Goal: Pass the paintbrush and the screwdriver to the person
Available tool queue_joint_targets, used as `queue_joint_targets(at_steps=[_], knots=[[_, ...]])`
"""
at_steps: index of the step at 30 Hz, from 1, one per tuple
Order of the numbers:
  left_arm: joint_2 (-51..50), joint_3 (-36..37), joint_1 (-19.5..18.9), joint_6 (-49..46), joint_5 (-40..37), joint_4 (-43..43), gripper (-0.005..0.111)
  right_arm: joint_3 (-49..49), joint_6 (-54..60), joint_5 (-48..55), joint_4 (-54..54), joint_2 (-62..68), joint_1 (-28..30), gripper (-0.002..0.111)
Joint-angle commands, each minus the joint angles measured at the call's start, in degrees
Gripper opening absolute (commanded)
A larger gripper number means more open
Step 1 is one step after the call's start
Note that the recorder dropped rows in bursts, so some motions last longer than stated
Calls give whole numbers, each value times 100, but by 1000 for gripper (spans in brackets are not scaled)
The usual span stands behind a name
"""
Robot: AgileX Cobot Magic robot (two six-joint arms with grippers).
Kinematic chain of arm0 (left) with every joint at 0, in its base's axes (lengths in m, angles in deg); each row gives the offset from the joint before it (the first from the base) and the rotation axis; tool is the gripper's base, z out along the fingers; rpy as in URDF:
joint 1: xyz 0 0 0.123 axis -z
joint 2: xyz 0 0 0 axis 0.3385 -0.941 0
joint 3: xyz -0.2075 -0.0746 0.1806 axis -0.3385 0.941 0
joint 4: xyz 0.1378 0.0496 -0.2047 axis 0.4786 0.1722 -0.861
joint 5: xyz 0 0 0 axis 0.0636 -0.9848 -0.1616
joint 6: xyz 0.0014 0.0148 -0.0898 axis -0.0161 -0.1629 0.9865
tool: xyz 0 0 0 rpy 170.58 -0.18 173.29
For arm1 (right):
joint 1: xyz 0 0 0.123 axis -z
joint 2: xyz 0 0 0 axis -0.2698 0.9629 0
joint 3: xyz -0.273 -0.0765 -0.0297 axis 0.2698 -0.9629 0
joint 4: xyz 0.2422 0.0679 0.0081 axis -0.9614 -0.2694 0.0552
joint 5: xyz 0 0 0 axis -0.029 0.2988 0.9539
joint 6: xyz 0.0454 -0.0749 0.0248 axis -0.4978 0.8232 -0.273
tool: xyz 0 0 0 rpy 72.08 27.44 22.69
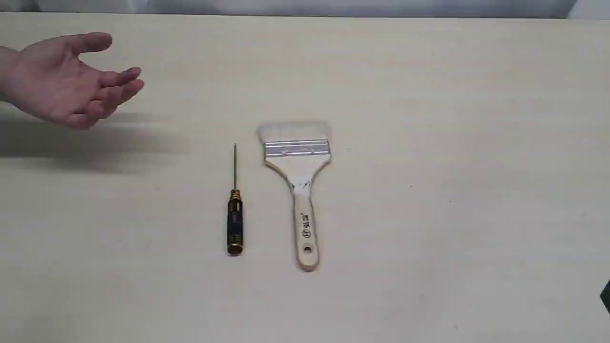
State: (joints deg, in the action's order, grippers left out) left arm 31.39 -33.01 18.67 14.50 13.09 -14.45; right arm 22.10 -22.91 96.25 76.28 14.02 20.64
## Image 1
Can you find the person's bare open hand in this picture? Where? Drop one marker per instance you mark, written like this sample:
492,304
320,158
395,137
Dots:
49,81

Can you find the wide wooden-handled paint brush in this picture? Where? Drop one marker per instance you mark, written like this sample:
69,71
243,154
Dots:
297,151

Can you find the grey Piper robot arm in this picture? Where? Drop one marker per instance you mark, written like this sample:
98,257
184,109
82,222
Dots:
605,296

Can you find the black and gold screwdriver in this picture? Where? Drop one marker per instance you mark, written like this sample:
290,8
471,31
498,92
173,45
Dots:
235,215

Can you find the white backdrop curtain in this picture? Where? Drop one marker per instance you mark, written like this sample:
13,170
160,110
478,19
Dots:
574,9

